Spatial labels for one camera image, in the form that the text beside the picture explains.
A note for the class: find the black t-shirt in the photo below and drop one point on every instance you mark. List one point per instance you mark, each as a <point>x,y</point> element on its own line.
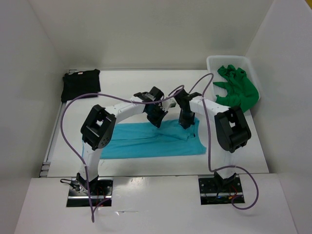
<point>80,83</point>

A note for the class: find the green t-shirt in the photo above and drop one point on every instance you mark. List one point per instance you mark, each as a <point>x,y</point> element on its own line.
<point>240,90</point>

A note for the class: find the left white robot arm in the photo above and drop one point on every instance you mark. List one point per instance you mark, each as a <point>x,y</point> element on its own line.
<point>97,130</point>

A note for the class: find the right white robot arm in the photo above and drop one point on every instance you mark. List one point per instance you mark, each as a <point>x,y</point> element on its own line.
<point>232,130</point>

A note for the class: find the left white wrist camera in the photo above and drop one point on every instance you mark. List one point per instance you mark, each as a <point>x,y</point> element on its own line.
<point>166,105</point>

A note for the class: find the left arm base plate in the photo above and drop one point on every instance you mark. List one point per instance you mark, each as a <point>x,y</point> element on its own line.
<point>77,197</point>

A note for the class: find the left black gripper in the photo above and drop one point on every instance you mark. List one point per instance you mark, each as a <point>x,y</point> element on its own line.
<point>156,122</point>

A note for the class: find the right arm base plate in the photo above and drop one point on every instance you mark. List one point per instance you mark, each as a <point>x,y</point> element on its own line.
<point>212,194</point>

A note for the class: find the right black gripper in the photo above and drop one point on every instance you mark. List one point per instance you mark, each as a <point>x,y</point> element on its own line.
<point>185,123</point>

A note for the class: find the light blue t-shirt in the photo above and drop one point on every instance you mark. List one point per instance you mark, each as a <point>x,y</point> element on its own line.
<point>143,140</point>

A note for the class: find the white plastic basket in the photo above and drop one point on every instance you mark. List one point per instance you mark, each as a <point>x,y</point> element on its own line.
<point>215,62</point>

